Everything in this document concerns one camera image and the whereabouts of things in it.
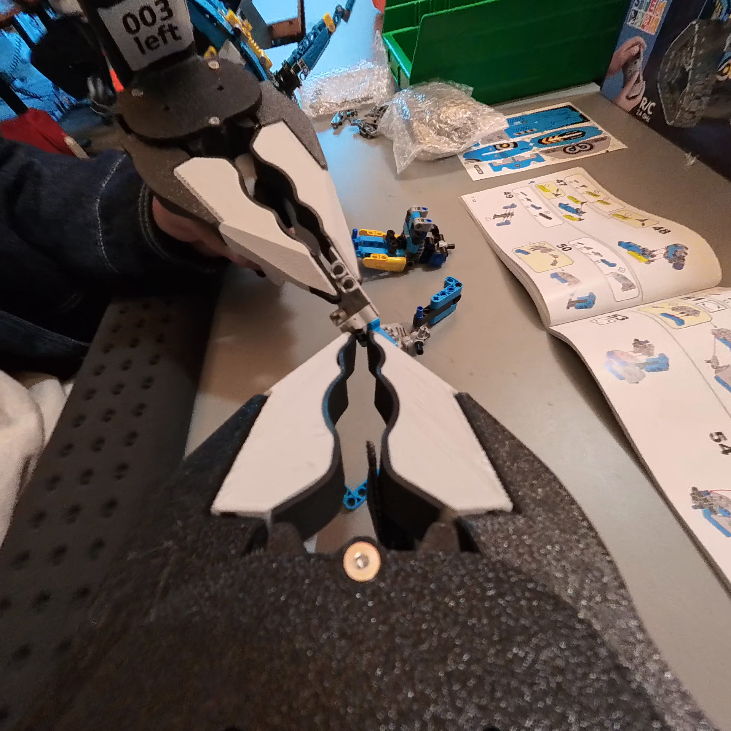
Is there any grey connector with black pin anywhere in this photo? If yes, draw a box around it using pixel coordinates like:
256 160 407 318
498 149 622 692
394 322 432 358

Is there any blue yellow brick vehicle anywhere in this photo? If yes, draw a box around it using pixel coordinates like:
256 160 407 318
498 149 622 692
351 207 456 275

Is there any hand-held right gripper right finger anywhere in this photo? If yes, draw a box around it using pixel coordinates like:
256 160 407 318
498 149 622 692
365 331 514 532

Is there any open instruction booklet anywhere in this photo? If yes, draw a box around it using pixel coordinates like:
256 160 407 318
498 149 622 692
461 167 731 592

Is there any grey panel with connectors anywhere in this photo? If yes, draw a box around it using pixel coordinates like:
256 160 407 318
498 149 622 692
328 258 382 337

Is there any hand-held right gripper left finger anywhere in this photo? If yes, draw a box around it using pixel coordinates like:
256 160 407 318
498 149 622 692
211 333 357 523

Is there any blue sticker sheet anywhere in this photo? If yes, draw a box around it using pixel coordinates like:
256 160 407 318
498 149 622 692
457 103 627 182

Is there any person's left hand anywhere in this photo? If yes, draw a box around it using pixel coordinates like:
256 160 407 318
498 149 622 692
150 197 266 278

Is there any grey desk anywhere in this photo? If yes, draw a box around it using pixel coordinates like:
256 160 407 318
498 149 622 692
188 86 731 720

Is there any white shirt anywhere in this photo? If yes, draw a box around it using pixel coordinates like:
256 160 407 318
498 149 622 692
0 371 75 543

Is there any person's left forearm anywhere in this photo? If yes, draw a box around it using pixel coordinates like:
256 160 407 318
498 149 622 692
0 137 229 378

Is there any blue beams black axle assembly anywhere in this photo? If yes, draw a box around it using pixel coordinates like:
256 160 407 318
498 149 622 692
412 277 464 329

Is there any dark blue toy kit box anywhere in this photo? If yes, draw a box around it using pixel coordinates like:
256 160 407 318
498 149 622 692
600 0 731 184

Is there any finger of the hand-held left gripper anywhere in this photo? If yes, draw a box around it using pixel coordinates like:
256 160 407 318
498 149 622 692
250 120 362 279
173 156 340 300

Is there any green plastic bin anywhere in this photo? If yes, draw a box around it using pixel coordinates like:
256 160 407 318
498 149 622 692
381 0 632 106

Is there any clear plastic bag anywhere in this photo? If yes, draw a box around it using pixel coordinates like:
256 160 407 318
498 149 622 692
380 81 509 175
297 31 401 118

